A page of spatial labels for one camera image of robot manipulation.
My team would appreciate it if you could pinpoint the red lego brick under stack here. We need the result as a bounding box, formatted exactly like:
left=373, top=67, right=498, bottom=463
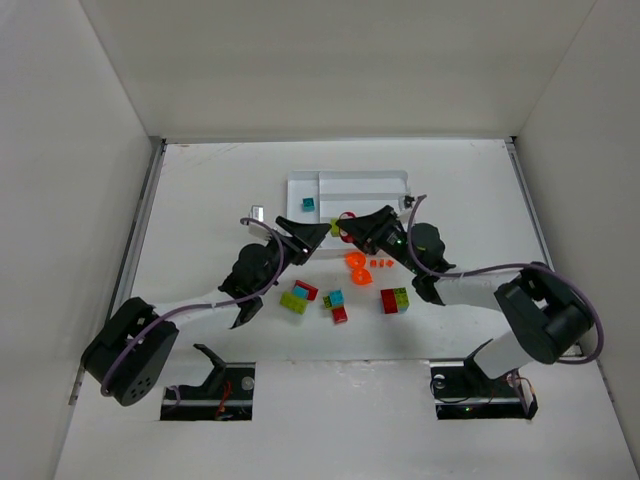
left=331, top=306, right=348, bottom=324

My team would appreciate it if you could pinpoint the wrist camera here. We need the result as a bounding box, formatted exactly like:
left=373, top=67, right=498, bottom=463
left=247, top=204, right=270, bottom=241
left=400, top=195, right=416, bottom=210

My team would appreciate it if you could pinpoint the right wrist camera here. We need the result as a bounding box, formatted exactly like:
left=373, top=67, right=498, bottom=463
left=400, top=195, right=416, bottom=210

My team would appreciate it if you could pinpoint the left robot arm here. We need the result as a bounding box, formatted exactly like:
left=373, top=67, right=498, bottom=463
left=81, top=216, right=331, bottom=407

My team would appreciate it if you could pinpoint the lime lego brick right cluster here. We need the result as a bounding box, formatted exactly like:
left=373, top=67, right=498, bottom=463
left=394, top=287, right=410, bottom=308

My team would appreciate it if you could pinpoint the red lego brick right cluster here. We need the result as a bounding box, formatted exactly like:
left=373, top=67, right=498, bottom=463
left=380, top=289, right=399, bottom=315

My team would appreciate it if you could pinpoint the lime small lego brick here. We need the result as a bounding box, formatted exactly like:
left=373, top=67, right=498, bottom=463
left=330, top=218, right=341, bottom=238

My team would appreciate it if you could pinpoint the teal rounded lego brick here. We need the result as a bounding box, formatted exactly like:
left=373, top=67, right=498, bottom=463
left=292, top=285, right=309, bottom=299

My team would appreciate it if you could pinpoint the red long lego brick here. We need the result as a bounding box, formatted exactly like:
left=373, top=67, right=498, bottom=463
left=293, top=280, right=318, bottom=302

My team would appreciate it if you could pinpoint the lime lego brick cluster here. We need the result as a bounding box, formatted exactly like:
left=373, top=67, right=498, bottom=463
left=279, top=292, right=309, bottom=315
left=394, top=287, right=410, bottom=308

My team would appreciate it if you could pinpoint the white compartment tray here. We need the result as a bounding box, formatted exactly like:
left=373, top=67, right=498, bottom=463
left=286, top=170, right=411, bottom=224

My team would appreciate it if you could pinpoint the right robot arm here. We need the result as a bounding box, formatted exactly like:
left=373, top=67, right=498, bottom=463
left=337, top=206, right=602, bottom=379

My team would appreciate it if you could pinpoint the lime lego brick left cluster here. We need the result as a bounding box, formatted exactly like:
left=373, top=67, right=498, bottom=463
left=279, top=292, right=309, bottom=315

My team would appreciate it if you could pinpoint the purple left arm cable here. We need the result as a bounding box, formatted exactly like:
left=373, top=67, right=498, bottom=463
left=99, top=217, right=286, bottom=397

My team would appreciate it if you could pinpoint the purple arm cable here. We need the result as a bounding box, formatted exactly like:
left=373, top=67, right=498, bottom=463
left=405, top=194, right=605, bottom=362
left=99, top=217, right=286, bottom=397

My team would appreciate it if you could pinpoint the teal lego brick on stack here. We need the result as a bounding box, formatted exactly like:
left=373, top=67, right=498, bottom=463
left=328, top=289, right=344, bottom=309

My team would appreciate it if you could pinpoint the orange round disc piece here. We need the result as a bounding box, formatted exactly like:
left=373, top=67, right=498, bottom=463
left=351, top=267, right=373, bottom=286

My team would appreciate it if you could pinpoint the red rounded lego brick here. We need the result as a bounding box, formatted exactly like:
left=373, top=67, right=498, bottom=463
left=337, top=211, right=359, bottom=245

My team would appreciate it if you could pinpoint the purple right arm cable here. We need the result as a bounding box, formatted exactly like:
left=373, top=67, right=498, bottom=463
left=405, top=194, right=605, bottom=362

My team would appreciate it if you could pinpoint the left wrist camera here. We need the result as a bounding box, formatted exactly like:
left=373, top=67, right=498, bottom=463
left=247, top=204, right=270, bottom=241

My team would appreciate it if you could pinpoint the teal lego in tray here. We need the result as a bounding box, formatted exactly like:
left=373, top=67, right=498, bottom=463
left=302, top=197, right=316, bottom=212

